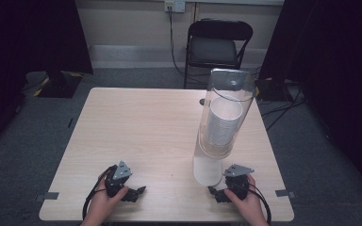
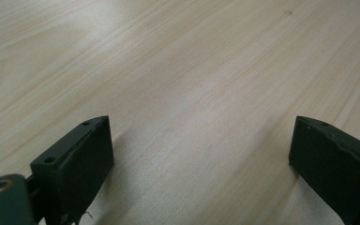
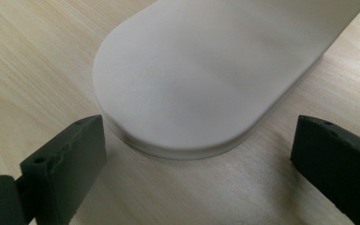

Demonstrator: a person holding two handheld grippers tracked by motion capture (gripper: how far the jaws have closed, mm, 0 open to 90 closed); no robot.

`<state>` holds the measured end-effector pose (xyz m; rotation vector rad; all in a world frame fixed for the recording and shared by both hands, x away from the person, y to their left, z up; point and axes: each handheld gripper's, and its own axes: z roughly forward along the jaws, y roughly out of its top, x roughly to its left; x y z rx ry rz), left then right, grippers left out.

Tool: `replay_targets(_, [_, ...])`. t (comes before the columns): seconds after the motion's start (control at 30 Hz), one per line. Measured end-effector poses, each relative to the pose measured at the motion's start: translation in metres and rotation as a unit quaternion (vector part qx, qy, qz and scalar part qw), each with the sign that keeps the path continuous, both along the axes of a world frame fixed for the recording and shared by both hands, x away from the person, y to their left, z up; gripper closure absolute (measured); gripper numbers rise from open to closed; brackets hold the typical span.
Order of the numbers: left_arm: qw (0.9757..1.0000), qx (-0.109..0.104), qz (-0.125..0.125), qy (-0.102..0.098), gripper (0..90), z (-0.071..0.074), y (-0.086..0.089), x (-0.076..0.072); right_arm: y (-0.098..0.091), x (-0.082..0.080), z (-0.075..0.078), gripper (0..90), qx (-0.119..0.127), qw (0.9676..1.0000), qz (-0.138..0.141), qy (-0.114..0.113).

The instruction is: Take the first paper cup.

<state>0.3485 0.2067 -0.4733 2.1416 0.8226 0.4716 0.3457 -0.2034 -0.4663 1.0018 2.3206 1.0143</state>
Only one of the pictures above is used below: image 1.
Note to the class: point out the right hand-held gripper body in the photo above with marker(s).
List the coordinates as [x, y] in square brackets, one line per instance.
[237, 185]

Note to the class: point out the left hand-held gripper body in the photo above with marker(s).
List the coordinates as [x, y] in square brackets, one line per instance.
[117, 183]

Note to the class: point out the person's right hand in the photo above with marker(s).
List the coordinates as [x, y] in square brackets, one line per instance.
[248, 205]

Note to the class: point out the person's left hand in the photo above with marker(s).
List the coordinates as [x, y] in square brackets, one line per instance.
[102, 204]

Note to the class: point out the white paper cup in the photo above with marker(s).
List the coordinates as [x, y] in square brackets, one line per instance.
[207, 171]

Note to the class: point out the grey tape strip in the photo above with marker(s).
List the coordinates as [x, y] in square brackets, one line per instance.
[48, 196]
[285, 193]

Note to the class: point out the stack of white cups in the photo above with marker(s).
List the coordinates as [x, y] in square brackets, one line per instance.
[223, 125]

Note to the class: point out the small dark round knob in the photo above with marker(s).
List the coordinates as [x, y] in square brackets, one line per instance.
[202, 101]

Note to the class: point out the clear tube cup dispenser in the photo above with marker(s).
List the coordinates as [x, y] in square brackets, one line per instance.
[232, 84]

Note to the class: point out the black folding chair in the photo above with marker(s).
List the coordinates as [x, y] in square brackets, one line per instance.
[213, 50]

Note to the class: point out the black curtain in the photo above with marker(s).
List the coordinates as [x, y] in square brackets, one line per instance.
[336, 78]
[28, 40]

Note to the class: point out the black stand base plate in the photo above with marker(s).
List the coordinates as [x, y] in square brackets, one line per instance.
[61, 86]
[271, 91]

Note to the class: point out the white wall socket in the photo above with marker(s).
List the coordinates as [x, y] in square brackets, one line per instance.
[175, 5]

